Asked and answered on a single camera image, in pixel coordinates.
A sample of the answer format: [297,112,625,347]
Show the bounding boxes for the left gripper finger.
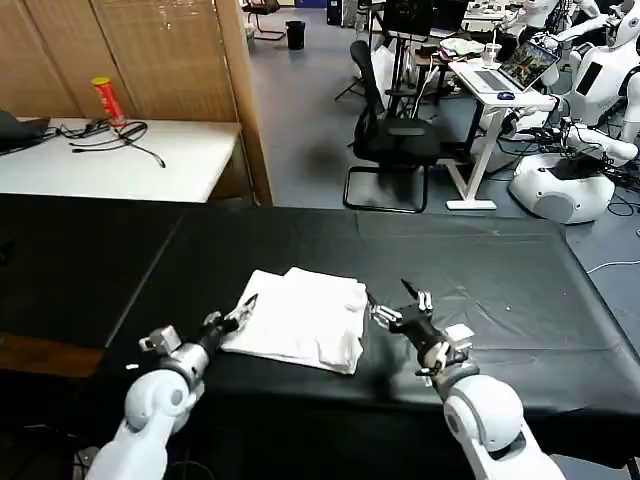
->
[227,299,258,333]
[202,293,260,326]

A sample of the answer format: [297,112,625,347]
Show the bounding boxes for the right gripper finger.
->
[399,277,435,314]
[364,291,404,329]

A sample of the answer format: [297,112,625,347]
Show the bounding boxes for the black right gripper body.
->
[388,301,445,352]

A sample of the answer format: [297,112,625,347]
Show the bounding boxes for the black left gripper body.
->
[198,318,241,354]

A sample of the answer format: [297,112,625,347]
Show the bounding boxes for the white cloth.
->
[219,266,369,376]

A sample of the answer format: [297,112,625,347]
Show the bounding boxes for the black side table cover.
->
[0,193,189,351]

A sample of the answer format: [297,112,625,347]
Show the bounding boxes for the white standing desk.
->
[436,59,559,212]

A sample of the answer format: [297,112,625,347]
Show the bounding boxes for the black mesh office chair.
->
[342,40,445,215]

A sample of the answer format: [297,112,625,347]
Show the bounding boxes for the white table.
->
[0,117,245,205]

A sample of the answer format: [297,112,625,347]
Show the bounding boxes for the white plastic bag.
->
[372,44,417,97]

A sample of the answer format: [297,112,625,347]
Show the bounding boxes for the red cylindrical can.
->
[91,76,128,129]

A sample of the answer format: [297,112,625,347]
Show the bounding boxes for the pile of clothes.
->
[438,37,485,64]

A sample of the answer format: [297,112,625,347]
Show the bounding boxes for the silver open laptop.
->
[472,39,561,94]

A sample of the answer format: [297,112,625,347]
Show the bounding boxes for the clear plastic cup with straw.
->
[481,27,502,70]

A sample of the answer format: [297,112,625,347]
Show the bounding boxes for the wooden partition screen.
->
[0,0,275,207]

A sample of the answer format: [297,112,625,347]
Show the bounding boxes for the black trash bin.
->
[285,20,307,51]

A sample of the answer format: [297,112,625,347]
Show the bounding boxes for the white humanoid robot with base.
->
[508,3,640,225]

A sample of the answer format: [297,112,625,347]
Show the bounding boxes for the dark grey bag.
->
[0,110,53,154]

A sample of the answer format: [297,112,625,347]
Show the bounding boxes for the black monitor on stand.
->
[381,0,435,121]

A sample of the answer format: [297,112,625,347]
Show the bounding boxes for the black cantilever chair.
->
[242,0,286,41]

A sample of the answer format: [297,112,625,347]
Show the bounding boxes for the white floor cable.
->
[585,257,640,276]

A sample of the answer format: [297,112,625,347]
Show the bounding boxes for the black cables with power strip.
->
[52,119,168,170]

